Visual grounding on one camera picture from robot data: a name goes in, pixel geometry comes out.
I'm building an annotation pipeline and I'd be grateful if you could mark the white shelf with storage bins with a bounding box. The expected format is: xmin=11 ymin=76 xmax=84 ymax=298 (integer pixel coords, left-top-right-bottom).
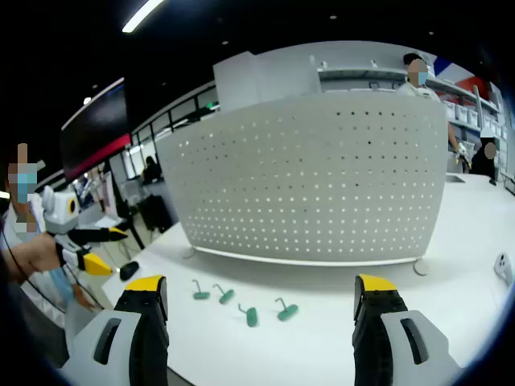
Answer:
xmin=317 ymin=55 xmax=509 ymax=178

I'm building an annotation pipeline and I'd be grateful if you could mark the green hook assembly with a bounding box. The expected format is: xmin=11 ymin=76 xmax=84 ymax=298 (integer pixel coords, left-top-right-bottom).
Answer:
xmin=212 ymin=283 xmax=236 ymax=306
xmin=191 ymin=279 xmax=211 ymax=301
xmin=237 ymin=302 xmax=260 ymax=328
xmin=274 ymin=297 xmax=299 ymax=322

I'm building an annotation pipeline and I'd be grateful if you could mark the blue lanyard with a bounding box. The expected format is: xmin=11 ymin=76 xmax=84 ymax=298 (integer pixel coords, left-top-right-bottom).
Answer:
xmin=27 ymin=196 xmax=80 ymax=301

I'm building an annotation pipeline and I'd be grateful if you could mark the person's left hand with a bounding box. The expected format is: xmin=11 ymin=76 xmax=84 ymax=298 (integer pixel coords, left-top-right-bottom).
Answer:
xmin=22 ymin=232 xmax=65 ymax=279

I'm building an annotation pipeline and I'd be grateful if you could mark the black computer mouse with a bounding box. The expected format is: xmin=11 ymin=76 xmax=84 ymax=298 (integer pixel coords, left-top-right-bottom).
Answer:
xmin=119 ymin=261 xmax=140 ymax=281

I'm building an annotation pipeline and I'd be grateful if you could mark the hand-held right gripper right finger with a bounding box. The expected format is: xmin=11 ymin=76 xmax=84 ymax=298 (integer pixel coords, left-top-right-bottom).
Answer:
xmin=352 ymin=273 xmax=464 ymax=386

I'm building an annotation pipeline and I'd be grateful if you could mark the white power socket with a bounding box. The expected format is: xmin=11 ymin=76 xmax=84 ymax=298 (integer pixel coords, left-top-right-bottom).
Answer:
xmin=493 ymin=252 xmax=515 ymax=287

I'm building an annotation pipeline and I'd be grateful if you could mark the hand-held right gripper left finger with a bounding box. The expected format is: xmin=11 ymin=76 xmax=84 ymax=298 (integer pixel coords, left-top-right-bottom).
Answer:
xmin=60 ymin=274 xmax=170 ymax=386

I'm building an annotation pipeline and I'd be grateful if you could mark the background white desk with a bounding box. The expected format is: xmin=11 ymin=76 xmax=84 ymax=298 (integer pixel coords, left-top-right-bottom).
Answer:
xmin=78 ymin=215 xmax=146 ymax=250

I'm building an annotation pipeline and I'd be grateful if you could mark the black wall screen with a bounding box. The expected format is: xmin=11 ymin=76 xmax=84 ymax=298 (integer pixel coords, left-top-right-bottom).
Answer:
xmin=60 ymin=78 xmax=133 ymax=182

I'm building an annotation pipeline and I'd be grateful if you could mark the ceiling light strip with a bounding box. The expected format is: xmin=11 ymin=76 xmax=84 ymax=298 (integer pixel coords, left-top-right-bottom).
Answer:
xmin=122 ymin=0 xmax=166 ymax=34

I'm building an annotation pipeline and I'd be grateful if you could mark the grey cloth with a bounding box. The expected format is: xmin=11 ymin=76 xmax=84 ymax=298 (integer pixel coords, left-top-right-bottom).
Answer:
xmin=64 ymin=299 xmax=108 ymax=355

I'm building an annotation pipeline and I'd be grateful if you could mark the white perforated mounting plate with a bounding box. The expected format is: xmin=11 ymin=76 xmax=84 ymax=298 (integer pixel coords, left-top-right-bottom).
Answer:
xmin=154 ymin=91 xmax=451 ymax=277

